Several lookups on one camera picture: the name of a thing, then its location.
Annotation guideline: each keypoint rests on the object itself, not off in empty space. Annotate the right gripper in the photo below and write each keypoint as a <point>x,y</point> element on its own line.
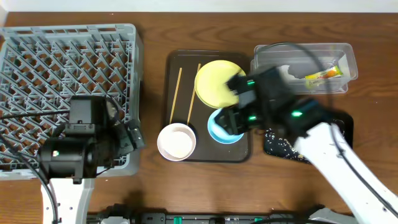
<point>240,106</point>

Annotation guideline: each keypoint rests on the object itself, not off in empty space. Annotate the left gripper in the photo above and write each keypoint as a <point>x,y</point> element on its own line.
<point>125,140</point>

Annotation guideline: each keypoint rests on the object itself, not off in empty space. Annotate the white napkin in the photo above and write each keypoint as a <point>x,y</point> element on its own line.
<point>291,72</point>

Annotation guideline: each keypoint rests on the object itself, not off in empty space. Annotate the food scraps rice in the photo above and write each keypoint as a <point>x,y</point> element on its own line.
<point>280,146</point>

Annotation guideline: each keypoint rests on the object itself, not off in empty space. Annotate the light blue bowl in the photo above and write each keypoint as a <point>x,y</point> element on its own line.
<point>218,133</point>

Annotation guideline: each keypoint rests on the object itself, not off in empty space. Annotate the snack wrapper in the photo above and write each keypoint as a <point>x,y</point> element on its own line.
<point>318,78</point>

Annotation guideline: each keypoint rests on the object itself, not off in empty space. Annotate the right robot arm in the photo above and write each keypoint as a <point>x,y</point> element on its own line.
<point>322,144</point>

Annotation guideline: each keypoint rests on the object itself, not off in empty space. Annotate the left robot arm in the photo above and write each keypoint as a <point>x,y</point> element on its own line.
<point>91,138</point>

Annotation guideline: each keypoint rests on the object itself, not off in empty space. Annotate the grey dishwasher rack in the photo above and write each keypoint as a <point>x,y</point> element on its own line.
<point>42,67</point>

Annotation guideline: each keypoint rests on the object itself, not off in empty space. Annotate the black tray bin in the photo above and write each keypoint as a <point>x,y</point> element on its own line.
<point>280,146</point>

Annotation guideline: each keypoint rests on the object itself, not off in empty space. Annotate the pink bowl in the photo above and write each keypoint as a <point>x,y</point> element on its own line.
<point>176,142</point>

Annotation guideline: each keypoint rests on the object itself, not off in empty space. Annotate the clear plastic bin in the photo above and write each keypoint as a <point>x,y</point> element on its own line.
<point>312,58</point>

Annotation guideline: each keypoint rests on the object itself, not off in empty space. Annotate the yellow plate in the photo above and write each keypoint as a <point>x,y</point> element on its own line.
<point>210,83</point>

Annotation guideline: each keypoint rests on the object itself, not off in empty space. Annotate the dark brown serving tray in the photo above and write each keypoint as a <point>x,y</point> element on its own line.
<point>207,149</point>

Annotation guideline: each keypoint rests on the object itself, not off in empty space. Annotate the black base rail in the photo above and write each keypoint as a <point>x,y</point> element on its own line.
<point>122,214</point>

